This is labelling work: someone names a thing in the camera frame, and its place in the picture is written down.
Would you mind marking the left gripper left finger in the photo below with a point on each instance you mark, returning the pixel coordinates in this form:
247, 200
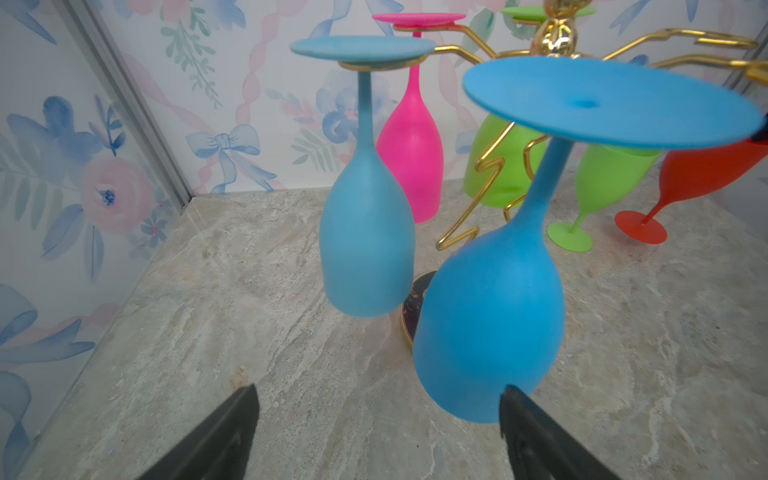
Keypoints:
219, 447

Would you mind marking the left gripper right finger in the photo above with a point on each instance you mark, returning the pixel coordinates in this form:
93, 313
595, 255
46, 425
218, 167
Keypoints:
538, 447

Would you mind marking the green wine glass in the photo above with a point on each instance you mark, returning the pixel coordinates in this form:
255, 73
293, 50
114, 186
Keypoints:
605, 175
504, 154

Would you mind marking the red wine glass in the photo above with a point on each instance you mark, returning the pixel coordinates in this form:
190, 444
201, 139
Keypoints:
686, 175

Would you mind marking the bright blue wine glass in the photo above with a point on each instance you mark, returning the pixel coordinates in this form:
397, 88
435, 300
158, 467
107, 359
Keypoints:
494, 313

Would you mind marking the teal blue wine glass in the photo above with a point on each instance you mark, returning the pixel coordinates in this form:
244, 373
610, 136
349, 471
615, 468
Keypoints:
367, 231

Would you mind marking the pink wine glass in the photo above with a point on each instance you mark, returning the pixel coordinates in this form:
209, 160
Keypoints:
411, 147

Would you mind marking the right aluminium corner post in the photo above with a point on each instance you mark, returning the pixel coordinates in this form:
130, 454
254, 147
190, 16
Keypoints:
751, 83

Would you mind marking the aluminium corner post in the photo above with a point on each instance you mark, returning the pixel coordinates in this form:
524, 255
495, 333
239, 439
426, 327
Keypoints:
96, 43
751, 83

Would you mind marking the gold wire wine glass rack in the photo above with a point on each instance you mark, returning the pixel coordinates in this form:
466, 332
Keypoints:
418, 23

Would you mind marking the left aluminium corner post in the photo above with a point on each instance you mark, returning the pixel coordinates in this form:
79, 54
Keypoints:
96, 43

